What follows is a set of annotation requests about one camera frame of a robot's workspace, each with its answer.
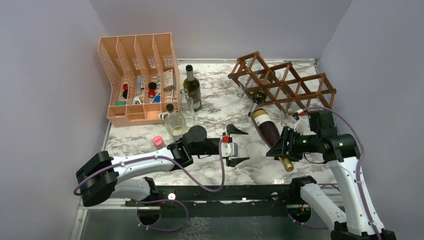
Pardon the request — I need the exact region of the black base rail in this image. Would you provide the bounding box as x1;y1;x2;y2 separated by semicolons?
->
125;184;312;222

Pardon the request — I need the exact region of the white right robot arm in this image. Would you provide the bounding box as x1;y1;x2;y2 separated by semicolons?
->
266;107;396;240

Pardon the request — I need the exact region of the brown wooden wine rack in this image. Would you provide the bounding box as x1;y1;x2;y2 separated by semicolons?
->
228;51;337;115

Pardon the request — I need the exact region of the white box in organizer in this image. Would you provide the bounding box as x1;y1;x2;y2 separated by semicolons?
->
162;69;176;91

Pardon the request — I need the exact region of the clear bottle with white label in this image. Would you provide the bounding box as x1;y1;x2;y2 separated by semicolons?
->
164;103;187;141

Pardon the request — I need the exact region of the clear glass bottle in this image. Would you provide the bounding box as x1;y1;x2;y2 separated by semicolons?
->
180;88;195;126

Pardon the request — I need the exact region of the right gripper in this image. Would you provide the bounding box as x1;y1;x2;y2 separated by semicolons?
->
266;125;321;161

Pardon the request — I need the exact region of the orange plastic desk organizer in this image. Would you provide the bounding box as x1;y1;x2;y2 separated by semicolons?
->
97;33;181;127

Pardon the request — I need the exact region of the dark green wine bottle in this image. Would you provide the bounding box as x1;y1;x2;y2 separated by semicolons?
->
183;64;202;112

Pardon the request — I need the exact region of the pink bottle cap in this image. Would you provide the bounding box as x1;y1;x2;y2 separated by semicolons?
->
152;135;166;149

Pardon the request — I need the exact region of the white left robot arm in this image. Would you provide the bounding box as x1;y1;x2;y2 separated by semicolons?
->
73;124;247;207

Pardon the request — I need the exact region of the dark red gold-foil bottle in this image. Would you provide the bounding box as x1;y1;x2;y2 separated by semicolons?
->
251;107;295;173

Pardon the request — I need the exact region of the red black small item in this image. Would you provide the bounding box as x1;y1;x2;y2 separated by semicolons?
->
122;83;128;99

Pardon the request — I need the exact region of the red black cap item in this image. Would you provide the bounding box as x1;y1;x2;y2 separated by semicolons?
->
148;81;157;98

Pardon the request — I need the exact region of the green bottle silver cap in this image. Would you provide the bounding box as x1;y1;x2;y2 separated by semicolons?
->
248;91;267;117

